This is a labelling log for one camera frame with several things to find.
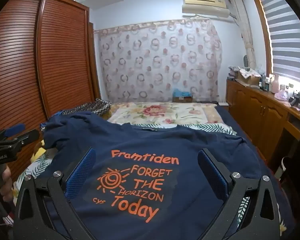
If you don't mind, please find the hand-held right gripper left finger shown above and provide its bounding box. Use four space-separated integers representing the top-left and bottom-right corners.
14 147 100 240

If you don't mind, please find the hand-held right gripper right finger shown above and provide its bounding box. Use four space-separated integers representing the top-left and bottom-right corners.
197 148 287 240

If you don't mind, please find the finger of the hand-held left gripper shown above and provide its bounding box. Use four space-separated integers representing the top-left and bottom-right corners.
4 123 26 137
14 129 40 144

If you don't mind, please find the navy printed t-shirt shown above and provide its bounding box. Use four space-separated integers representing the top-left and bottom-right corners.
41 111 294 240

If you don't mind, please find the person's left hand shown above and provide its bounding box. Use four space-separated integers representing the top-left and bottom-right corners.
0 165 12 203

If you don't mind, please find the yellow plush toy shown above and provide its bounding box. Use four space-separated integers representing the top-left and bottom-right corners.
31 140 55 165

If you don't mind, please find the navy bed blanket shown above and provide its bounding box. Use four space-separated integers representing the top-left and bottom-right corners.
215 104 278 180

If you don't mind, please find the black white patterned cloth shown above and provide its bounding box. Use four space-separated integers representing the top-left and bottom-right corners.
62 99 112 120

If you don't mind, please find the grey trash bin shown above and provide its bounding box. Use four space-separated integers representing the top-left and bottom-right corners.
277 155 290 180

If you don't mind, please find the long wooden cabinet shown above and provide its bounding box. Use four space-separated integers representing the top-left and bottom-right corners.
226 79 300 173

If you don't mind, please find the floral bed blanket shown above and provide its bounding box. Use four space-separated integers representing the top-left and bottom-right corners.
14 102 294 240

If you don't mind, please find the brown slatted wooden wardrobe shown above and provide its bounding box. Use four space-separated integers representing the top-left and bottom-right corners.
0 0 102 180

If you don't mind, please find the open cardboard box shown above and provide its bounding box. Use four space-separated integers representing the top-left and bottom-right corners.
236 66 262 85

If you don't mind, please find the pink bottle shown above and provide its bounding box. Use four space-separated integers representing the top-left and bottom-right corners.
272 74 280 93

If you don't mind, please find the beige tied window curtain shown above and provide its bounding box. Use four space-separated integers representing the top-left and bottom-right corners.
229 0 256 68

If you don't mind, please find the striped window blind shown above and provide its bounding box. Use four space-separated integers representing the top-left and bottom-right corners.
259 0 300 85

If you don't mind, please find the ring-patterned sheer curtain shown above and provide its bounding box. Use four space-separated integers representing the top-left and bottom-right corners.
94 17 223 103

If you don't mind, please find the beige wall air conditioner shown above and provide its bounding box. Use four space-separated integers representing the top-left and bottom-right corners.
181 0 230 18

